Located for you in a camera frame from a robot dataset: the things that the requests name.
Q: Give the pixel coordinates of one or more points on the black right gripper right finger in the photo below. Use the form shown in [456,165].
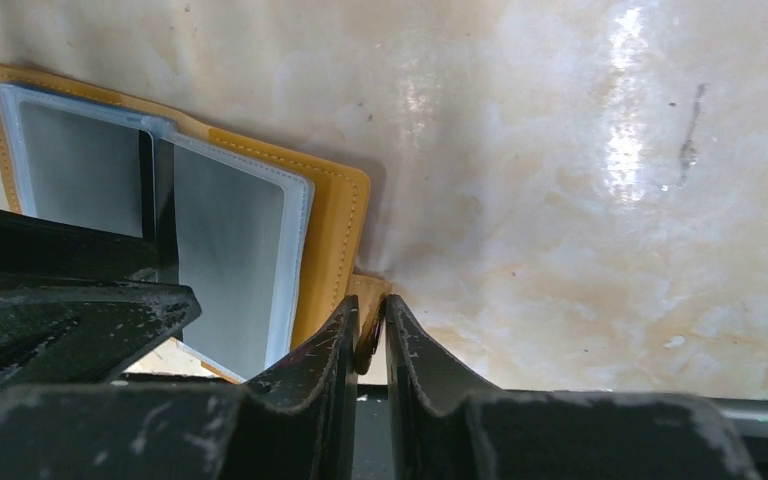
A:
[450,423]

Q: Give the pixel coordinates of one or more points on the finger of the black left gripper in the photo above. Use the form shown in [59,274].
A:
[79,305]

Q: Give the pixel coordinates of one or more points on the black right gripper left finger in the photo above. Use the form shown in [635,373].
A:
[291,421]

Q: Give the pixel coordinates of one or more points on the yellow leather card holder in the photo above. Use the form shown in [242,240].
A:
[324,208]

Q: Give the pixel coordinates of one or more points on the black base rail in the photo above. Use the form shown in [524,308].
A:
[446,422]

